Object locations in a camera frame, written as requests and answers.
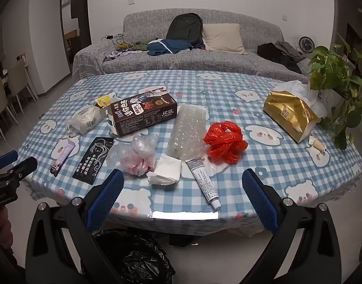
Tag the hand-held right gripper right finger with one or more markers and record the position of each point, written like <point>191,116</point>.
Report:
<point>257,195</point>

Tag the gold tissue pack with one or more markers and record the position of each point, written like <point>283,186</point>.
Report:
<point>290,109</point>

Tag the black printed sachet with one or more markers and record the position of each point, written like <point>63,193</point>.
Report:
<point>92,159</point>

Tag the red plastic bag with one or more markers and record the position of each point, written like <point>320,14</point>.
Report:
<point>225,142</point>

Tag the green cloth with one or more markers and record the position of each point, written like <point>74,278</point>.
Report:
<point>139,46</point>

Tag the grey sofa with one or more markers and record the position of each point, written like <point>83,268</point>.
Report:
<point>228,62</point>

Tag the olive jacket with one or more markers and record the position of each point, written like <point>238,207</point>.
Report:
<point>290,48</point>

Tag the small round fan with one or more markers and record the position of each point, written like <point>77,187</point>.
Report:
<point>304,43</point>

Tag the clear plastic bag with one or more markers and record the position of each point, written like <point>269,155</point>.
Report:
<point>136,153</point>

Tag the beige pillow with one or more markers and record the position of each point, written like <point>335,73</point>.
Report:
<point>222,38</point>

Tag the black garment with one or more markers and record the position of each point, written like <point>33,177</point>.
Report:
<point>275,56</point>

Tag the white air conditioner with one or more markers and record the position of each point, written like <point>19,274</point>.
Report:
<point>65,1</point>

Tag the white grey tube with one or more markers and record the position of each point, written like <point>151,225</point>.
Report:
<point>203,180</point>

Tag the trash bin with black bag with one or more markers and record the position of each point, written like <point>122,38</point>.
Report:
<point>133,260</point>

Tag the yellow wrapper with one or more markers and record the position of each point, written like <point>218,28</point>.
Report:
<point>105,100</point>

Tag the purple sachet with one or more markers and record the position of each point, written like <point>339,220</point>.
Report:
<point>64,156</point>

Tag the white food packet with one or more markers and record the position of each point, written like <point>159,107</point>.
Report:
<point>86,119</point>

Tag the striped cloth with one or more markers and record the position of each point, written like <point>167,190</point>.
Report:
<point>121,54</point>

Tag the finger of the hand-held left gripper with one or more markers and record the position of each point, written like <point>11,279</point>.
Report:
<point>8,156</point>
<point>25,165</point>

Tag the blue checked tablecloth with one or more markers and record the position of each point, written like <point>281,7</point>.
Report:
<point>228,100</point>

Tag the blue jacket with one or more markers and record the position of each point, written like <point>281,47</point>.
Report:
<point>166,47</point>

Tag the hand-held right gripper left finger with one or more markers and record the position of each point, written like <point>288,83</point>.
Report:
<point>110,195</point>

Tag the white tissue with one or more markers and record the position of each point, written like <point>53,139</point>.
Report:
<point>167,168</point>

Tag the black backpack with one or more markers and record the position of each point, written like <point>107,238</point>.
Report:
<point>183,29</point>

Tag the potted green plant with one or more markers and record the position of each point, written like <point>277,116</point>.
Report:
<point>334,74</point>

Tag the wooden chair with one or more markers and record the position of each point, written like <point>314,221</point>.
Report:
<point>73,40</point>

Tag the small pale wrapper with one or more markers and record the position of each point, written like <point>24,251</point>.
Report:
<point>316,144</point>

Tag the brown printed carton box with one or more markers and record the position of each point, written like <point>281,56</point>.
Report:
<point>145,112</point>

